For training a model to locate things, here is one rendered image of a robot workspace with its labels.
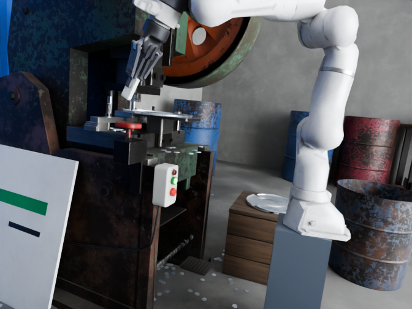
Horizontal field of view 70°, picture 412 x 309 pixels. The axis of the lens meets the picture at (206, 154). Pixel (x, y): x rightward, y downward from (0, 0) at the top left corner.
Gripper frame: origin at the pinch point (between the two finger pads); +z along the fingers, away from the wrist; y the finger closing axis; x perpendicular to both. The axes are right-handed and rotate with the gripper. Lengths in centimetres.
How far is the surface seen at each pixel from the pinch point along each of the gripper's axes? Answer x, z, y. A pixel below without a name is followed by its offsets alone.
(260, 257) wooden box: -63, 50, 61
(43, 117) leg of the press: 35.3, 32.1, 6.2
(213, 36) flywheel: 18, -27, 69
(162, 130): -1.6, 15.6, 28.8
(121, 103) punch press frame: 34, 23, 45
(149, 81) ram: 13.1, 1.1, 27.9
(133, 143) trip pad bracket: -10.0, 13.6, -0.7
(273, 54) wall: 68, -57, 362
